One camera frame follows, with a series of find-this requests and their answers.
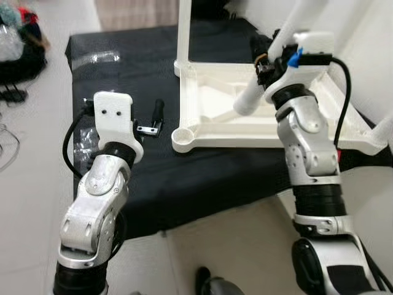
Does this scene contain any clear plastic hardware bag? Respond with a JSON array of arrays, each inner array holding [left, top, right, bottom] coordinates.
[[72, 50, 121, 66]]

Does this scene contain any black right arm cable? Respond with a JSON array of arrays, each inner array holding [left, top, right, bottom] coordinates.
[[300, 53, 352, 152]]

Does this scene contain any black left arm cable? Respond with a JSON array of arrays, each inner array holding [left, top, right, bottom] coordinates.
[[63, 101, 98, 181]]

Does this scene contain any beige cloth covered bench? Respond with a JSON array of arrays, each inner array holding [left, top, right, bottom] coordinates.
[[95, 0, 180, 32]]

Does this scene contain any red cloth item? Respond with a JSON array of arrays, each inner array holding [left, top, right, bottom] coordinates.
[[17, 6, 39, 26]]

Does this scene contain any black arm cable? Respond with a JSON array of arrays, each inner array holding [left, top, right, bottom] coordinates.
[[300, 53, 352, 152], [63, 101, 98, 181]]

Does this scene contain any black tablecloth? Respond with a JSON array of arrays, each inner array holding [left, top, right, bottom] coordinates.
[[64, 17, 393, 242]]

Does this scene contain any teal cloth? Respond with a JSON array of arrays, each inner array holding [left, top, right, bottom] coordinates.
[[0, 3, 19, 28]]

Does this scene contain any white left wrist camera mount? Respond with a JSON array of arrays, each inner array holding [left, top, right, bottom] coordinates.
[[92, 91, 146, 162]]

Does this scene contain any blue cable clip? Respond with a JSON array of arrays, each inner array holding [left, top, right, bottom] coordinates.
[[287, 49, 303, 68]]

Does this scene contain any clear plastic sheet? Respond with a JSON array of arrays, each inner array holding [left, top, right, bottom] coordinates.
[[73, 125, 99, 170]]

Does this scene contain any large black bowl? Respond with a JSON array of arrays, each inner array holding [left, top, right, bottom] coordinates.
[[193, 0, 247, 20]]

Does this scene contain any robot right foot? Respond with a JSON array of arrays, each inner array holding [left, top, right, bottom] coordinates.
[[195, 265, 247, 295]]

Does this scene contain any crumpled clear plastic bag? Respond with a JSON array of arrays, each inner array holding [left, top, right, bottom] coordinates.
[[0, 25, 26, 63]]

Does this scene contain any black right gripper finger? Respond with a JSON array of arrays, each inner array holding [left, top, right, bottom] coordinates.
[[250, 33, 272, 63]]

